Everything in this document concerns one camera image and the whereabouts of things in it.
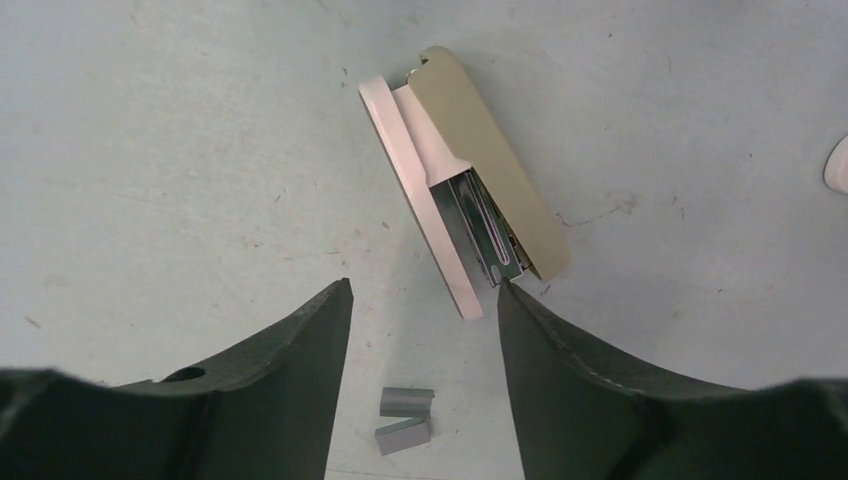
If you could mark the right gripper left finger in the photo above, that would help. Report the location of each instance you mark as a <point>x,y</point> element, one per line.
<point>263,408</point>

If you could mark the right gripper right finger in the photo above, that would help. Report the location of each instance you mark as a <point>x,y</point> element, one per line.
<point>584,409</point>

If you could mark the grey staple strip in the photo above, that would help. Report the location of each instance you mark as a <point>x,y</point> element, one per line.
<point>406,402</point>
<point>402,435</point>

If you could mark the beige stapler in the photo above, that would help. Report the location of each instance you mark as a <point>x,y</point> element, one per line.
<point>439,133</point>

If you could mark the white stapler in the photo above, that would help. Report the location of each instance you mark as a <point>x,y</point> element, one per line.
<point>835,173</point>

